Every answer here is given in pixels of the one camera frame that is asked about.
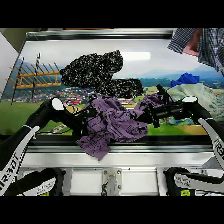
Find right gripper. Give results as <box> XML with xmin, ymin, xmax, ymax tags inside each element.
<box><xmin>135</xmin><ymin>103</ymin><xmax>162</xmax><ymax>130</ymax></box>

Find purple garment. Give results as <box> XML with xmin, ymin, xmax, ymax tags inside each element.
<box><xmin>75</xmin><ymin>93</ymin><xmax>165</xmax><ymax>162</ymax></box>

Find person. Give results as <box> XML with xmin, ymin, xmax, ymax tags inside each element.
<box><xmin>167</xmin><ymin>27</ymin><xmax>224</xmax><ymax>75</ymax></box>

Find blue garment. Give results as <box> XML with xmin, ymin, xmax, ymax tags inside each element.
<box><xmin>170</xmin><ymin>72</ymin><xmax>201</xmax><ymax>89</ymax></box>

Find black white-speckled garment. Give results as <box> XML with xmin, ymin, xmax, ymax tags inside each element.
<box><xmin>59</xmin><ymin>49</ymin><xmax>145</xmax><ymax>100</ymax></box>

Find silver frame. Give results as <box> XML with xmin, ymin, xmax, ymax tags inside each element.
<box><xmin>0</xmin><ymin>28</ymin><xmax>224</xmax><ymax>197</ymax></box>

